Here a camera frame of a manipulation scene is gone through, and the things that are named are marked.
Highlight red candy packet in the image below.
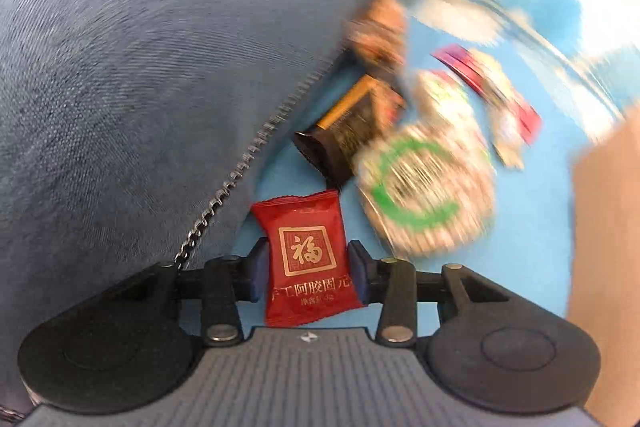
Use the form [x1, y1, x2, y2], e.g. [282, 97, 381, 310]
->
[252, 190, 362, 327]

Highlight clear bag brown snacks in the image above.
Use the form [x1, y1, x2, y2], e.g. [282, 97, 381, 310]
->
[346, 0, 408, 72]

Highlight green mixed-grain snack bag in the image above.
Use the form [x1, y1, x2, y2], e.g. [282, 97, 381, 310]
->
[356, 70, 496, 260]

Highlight black gold snack packet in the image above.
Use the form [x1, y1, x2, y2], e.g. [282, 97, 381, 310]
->
[293, 75, 407, 190]

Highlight open cardboard box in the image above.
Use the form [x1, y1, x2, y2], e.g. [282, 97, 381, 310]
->
[567, 105, 639, 426]

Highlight yellow snack bar wrapper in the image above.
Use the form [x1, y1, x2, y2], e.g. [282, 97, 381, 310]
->
[469, 49, 525, 171]

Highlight red flat snack packet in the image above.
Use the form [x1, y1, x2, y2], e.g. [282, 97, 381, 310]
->
[432, 44, 541, 145]

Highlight blue fan-pattern sofa cover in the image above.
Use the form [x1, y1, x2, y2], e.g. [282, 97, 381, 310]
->
[179, 0, 640, 338]

